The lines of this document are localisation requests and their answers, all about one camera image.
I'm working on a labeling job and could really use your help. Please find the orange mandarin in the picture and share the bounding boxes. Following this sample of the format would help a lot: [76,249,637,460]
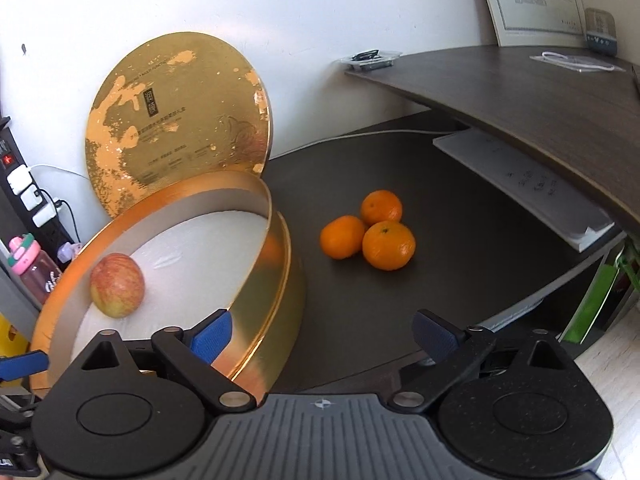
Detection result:
[319,216,367,260]
[361,221,416,271]
[360,190,404,226]

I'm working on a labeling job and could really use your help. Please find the gold round box lid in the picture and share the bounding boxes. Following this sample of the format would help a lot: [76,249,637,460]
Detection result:
[85,32,272,218]

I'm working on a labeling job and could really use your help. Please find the yellow package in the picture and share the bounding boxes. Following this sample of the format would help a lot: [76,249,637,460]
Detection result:
[0,315,29,359]

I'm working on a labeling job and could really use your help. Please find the pink water bottle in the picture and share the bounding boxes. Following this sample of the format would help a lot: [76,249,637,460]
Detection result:
[8,233,62,304]

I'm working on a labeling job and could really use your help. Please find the red yellow apple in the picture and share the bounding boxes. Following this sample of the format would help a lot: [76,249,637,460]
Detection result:
[89,252,145,318]

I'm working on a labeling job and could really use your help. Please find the gold round box base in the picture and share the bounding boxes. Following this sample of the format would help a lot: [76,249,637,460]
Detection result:
[30,171,305,399]

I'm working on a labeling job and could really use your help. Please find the black power strip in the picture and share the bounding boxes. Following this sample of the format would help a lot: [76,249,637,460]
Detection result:
[0,117,73,270]

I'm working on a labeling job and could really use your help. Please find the white paper stack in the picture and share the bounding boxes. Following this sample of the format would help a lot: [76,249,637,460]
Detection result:
[433,128,614,252]

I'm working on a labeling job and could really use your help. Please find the white charger plug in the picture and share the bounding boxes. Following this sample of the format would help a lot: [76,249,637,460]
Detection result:
[8,165,56,228]

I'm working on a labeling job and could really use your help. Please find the dark wooden raised shelf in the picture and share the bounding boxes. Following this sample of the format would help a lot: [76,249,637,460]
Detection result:
[355,46,639,235]

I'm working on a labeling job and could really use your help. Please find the small plastic bag with item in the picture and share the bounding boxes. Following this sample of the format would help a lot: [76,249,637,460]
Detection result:
[340,49,402,72]

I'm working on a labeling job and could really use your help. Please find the small green desk calendar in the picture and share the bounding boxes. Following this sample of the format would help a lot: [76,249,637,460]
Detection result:
[585,8,618,58]

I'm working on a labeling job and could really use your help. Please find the framed business licence certificate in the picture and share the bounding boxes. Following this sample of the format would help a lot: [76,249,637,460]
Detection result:
[486,0,586,48]

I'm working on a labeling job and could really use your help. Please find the green strap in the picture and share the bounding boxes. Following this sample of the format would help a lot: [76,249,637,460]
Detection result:
[558,238,640,346]

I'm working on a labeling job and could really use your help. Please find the clear bag with white cable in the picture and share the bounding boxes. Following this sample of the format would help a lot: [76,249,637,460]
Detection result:
[530,51,625,73]

